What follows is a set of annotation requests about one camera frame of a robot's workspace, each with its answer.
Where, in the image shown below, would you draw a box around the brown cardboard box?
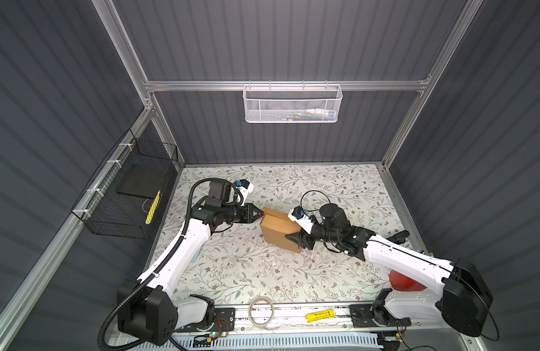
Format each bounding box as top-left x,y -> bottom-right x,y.
260,208 -> 301,254

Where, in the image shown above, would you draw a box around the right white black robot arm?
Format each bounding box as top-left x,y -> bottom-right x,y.
286,203 -> 494,337

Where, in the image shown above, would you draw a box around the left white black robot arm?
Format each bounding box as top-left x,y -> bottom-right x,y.
97,178 -> 263,350

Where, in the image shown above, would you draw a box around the floral table mat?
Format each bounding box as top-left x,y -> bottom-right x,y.
153,164 -> 404,305

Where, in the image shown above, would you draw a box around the yellow label tag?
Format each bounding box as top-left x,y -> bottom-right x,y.
306,309 -> 336,323

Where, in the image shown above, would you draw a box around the black flat pad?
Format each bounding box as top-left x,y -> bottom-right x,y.
116,164 -> 165,199

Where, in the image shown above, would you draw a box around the red pencil cup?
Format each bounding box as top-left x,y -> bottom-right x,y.
389,271 -> 427,292

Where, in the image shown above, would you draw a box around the clear tape roll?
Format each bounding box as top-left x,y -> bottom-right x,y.
247,296 -> 276,329

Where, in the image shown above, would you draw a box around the markers in white basket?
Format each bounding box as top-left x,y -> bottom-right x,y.
280,108 -> 337,123

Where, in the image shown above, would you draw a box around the white vented strip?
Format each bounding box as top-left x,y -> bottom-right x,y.
173,332 -> 384,350

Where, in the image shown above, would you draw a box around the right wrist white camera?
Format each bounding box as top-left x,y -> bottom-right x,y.
287,206 -> 315,234

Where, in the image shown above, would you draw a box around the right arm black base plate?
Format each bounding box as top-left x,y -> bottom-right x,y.
349,304 -> 412,328

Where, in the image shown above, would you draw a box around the black wire basket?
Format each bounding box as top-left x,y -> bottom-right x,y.
72,132 -> 179,239

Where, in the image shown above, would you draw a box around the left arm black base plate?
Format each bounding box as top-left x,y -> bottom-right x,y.
175,307 -> 236,333

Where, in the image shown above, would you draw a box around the white wire mesh basket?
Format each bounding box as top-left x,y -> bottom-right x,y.
242,84 -> 343,124

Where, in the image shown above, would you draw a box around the black corrugated cable conduit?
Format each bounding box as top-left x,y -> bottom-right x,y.
96,177 -> 244,351

